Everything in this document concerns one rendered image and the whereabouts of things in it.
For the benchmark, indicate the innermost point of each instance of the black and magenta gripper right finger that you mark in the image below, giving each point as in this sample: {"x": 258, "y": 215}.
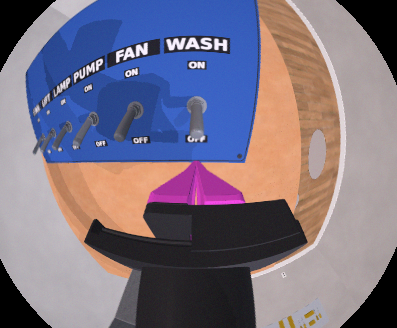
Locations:
{"x": 212, "y": 190}

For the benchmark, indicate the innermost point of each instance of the blue switch panel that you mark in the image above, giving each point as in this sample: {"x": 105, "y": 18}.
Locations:
{"x": 154, "y": 63}

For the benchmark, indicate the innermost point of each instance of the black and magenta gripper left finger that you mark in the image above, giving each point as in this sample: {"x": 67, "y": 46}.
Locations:
{"x": 178, "y": 189}

